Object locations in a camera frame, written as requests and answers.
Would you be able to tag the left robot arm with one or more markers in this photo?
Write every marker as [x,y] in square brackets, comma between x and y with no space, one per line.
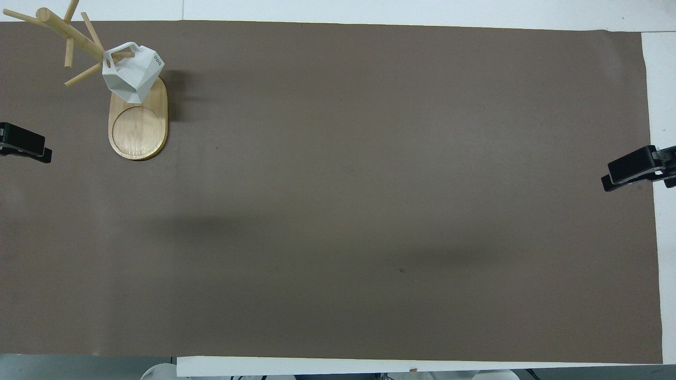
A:
[158,372]

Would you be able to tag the black stand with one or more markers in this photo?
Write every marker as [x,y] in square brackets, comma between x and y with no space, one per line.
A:
[634,166]
[21,140]

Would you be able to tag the wooden cup rack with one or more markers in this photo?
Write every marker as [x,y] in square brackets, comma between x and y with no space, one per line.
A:
[138,129]

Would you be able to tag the white faceted cup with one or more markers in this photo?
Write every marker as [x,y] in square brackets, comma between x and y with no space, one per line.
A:
[132,76]

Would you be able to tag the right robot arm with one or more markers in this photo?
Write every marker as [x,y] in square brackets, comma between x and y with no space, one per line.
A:
[475,375]

